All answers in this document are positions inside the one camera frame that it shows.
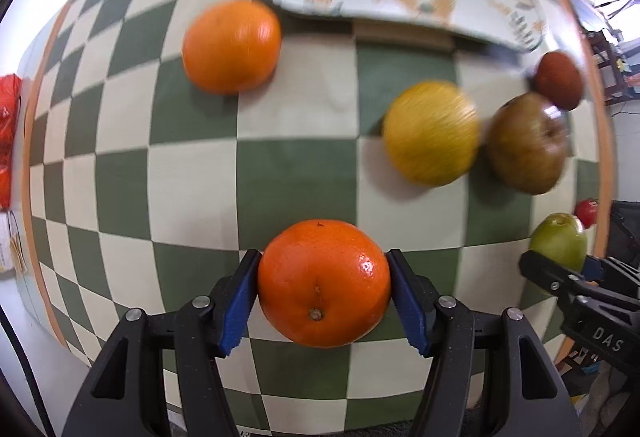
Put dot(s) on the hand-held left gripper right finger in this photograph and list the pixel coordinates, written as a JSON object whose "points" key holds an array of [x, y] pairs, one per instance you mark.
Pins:
{"points": [[407, 302]]}

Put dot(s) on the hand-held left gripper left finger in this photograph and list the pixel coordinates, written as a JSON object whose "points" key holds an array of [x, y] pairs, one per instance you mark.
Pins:
{"points": [[242, 302]]}

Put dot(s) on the dark wooden side table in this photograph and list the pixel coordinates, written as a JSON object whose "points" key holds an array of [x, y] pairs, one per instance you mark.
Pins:
{"points": [[600, 49]]}

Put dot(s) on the dark red peach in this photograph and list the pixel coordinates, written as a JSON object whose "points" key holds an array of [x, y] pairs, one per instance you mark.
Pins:
{"points": [[557, 79]]}

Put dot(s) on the yellow citrus fruit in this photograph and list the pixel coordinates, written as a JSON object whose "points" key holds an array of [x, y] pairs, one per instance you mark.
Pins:
{"points": [[430, 134]]}

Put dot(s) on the green white checkered tablecloth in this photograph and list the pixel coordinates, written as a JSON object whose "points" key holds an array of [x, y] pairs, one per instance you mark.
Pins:
{"points": [[290, 177]]}

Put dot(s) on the red-brown apple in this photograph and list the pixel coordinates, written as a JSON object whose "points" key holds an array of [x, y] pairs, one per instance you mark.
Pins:
{"points": [[525, 144]]}

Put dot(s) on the red plastic bag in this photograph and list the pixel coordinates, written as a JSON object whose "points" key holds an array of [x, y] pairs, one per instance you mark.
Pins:
{"points": [[7, 117]]}

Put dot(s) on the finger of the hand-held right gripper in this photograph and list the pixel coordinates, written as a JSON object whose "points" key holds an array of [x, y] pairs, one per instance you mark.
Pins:
{"points": [[547, 273], [594, 268]]}

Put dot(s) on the green apple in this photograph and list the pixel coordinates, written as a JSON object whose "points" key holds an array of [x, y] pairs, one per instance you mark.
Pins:
{"points": [[557, 239]]}

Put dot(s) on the orange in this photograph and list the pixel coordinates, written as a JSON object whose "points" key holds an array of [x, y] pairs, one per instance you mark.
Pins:
{"points": [[230, 47], [322, 282]]}

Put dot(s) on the small red tomato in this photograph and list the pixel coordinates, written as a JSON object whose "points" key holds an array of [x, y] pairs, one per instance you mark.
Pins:
{"points": [[586, 213]]}

